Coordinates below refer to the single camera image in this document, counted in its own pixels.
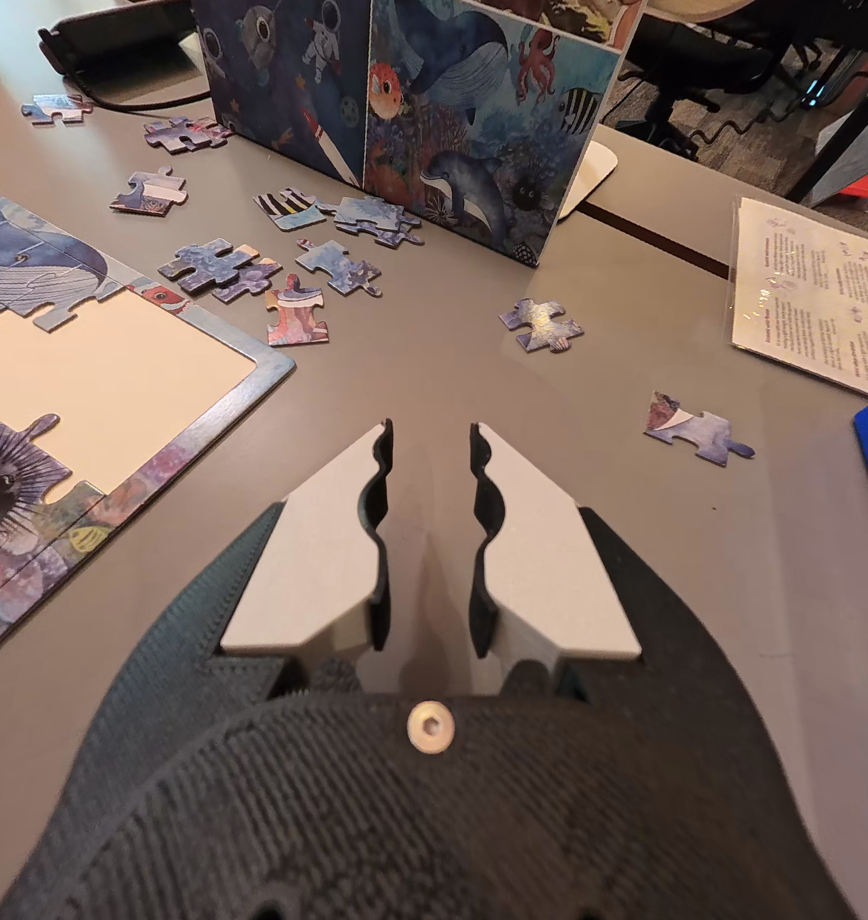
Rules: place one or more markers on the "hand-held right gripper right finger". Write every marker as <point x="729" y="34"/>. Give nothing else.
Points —
<point x="556" y="575"/>

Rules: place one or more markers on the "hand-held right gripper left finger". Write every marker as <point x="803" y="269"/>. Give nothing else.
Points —
<point x="304" y="575"/>

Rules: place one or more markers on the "ocean jigsaw puzzle board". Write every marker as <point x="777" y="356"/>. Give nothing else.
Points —
<point x="117" y="374"/>

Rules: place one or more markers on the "black sea urchin puzzle piece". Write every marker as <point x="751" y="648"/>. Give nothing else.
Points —
<point x="9" y="489"/>

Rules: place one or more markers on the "striped fish puzzle piece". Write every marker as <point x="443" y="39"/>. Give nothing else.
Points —
<point x="286" y="208"/>

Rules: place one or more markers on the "purple white tabbed puzzle piece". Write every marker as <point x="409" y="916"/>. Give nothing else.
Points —
<point x="700" y="435"/>

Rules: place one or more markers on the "purple blue puzzle piece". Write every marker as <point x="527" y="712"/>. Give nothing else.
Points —
<point x="531" y="316"/>

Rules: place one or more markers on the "pile of loose puzzle pieces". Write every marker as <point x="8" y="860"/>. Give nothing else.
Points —
<point x="211" y="269"/>

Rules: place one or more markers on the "printed sheet in clear sleeve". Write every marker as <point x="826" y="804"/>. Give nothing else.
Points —
<point x="815" y="295"/>

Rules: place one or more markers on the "white stand base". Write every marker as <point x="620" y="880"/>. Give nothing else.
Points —
<point x="588" y="180"/>

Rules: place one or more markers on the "white patch blue puzzle piece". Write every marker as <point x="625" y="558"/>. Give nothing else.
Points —
<point x="150" y="192"/>

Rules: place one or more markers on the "illustrated puzzle box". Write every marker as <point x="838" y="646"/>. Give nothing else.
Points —
<point x="419" y="108"/>

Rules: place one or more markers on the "purple fan coral puzzle piece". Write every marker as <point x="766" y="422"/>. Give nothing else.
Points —
<point x="56" y="109"/>

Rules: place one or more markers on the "black office chair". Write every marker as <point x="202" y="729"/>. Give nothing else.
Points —
<point x="692" y="65"/>

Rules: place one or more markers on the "black charging hub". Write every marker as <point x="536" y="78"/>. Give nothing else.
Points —
<point x="117" y="36"/>

